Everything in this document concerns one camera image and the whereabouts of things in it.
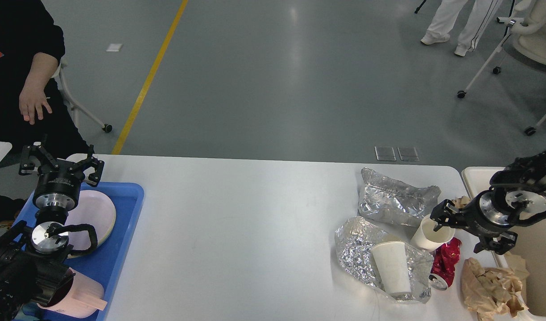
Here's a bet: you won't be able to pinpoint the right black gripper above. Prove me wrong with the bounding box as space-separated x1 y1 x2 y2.
430 191 518 255

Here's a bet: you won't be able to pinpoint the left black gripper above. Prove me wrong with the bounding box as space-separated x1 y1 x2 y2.
18 134 104 211

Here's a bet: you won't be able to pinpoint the crushed red can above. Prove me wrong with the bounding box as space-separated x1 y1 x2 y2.
429 237 461 291

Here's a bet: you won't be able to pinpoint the pink plate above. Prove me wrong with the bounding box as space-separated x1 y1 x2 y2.
65 189 116 247

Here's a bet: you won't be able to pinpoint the white paper cup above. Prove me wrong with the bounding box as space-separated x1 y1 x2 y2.
410 215 456 252
371 241 411 296

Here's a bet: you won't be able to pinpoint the foil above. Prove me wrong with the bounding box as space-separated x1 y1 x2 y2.
357 167 442 227
335 217 433 304

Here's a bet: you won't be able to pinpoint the pink mug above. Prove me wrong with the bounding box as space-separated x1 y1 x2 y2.
37 268 107 318

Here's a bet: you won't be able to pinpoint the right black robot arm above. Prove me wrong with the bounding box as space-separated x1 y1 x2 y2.
430 150 546 255

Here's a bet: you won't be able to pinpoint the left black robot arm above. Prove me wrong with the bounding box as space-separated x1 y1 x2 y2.
0 142 104 321

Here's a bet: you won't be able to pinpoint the seated person's hand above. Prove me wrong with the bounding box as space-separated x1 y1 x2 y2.
19 83 53 125

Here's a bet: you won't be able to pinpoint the large crumpled brown paper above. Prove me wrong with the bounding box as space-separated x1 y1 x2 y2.
460 258 529 321

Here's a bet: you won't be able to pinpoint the white chair left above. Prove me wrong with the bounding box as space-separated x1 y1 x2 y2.
53 58 113 133

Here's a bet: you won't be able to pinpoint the cream plastic bin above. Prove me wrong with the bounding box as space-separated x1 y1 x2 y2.
461 167 546 318

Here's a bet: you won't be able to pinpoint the blue plastic tray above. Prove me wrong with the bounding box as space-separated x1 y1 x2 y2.
14 181 144 321

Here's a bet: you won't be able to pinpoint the seated person in black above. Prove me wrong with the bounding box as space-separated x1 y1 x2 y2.
0 0 89 159

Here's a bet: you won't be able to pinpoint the grey floor plate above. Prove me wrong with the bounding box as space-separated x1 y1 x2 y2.
397 147 420 162
374 146 397 162

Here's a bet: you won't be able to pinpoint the cream office chair right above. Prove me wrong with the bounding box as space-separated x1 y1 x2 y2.
456 0 546 99

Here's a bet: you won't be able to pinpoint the walking person white trousers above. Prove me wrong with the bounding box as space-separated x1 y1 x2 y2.
420 0 503 57

